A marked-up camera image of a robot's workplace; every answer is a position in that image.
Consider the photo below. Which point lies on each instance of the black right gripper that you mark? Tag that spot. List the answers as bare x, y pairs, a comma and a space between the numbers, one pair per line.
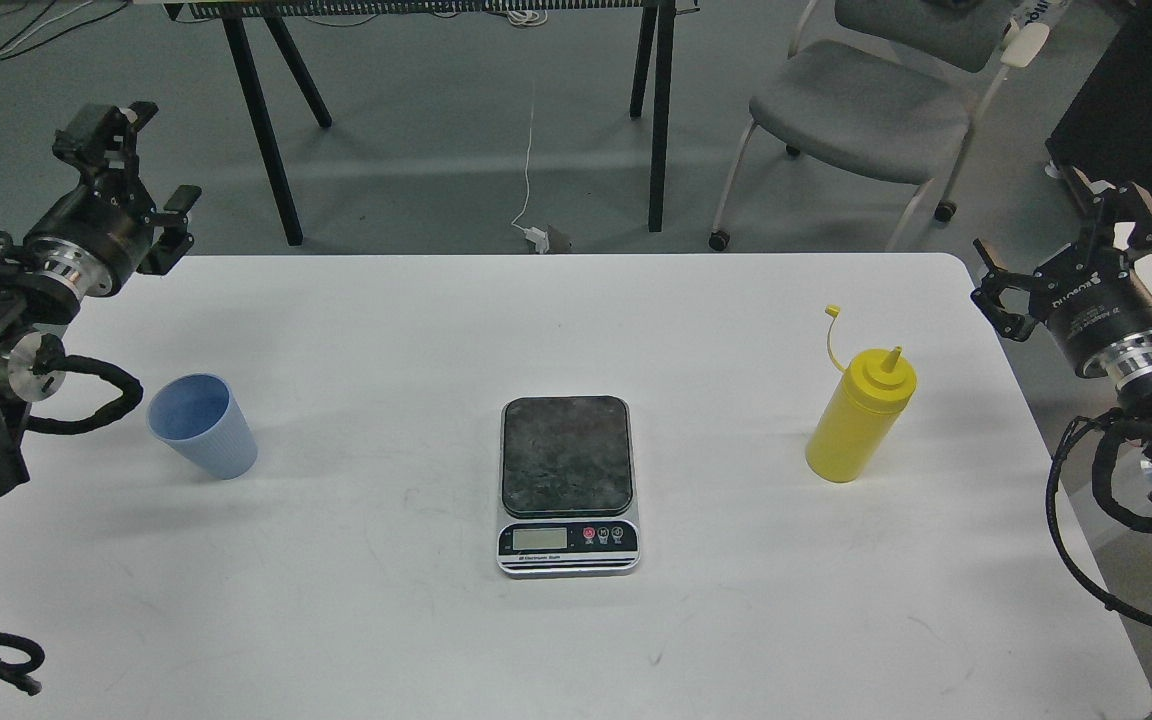
1101, 305

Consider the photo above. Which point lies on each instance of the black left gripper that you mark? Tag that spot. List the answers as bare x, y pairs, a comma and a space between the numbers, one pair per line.
92, 239

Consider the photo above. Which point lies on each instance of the blue ribbed plastic cup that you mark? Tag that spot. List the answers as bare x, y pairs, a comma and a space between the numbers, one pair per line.
199, 417

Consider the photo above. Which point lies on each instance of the yellow squeeze bottle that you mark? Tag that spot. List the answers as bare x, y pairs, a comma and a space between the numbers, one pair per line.
872, 392

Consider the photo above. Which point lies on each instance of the grey office chair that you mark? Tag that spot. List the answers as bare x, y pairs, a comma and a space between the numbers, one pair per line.
904, 121

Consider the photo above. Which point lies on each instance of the black legged background table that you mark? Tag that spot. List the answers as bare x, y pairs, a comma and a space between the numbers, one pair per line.
397, 68

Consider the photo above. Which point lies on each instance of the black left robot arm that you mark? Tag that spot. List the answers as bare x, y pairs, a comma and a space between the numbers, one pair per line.
43, 388

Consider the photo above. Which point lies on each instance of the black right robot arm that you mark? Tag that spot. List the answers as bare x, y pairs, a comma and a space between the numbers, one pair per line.
1006, 300

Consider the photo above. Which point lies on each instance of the digital kitchen scale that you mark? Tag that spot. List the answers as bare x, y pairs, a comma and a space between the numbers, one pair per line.
567, 495

